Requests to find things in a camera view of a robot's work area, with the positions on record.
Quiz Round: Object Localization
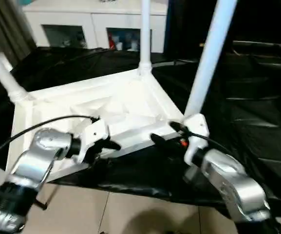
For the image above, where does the long black bar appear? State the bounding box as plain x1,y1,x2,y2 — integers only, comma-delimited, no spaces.
232,40,281,49

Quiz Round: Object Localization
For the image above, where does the black work table leg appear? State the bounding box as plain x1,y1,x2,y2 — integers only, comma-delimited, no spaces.
36,183,58,211

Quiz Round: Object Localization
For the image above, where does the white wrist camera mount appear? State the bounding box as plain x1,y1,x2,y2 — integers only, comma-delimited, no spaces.
77,118,111,164
182,113,209,165

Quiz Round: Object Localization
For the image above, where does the grey curtain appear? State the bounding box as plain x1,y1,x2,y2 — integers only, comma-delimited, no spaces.
0,0,38,67

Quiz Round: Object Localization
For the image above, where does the black mat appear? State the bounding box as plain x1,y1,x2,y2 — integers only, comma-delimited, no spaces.
0,46,281,220

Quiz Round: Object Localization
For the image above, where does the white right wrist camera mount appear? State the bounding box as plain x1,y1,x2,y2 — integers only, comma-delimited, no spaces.
182,113,209,165

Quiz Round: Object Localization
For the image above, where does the white cabinet with glass doors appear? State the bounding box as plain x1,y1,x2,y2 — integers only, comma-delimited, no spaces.
22,0,168,54

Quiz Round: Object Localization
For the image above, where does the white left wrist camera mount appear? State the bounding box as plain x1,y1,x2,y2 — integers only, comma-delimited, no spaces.
77,118,111,164

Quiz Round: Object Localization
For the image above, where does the white plastic table top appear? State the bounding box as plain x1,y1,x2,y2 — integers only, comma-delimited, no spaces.
5,67,185,183

